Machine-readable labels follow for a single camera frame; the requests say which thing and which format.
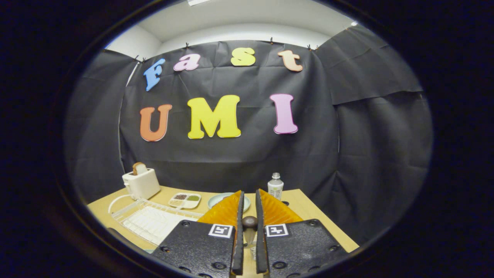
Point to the green label plastic bottle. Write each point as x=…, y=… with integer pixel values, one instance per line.
x=275, y=187

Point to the small pale green plate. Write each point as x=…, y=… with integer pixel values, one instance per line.
x=216, y=200

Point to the bread slice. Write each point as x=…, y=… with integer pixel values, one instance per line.
x=139, y=168

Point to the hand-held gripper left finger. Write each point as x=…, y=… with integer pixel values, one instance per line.
x=238, y=239

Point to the white drying mat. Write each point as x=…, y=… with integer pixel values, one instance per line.
x=154, y=226

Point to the white divided condiment dish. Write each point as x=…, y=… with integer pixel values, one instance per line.
x=185, y=204

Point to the clear glass basket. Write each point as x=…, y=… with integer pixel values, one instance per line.
x=252, y=255

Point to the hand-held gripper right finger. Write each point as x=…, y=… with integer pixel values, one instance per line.
x=260, y=247

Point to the long ceiling light panel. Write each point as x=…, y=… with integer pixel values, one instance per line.
x=197, y=2

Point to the white toaster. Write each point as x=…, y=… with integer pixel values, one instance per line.
x=142, y=183

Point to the dark wooden spoon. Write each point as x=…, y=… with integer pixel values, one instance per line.
x=249, y=222

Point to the black backdrop cloth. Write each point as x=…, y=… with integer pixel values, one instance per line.
x=251, y=162

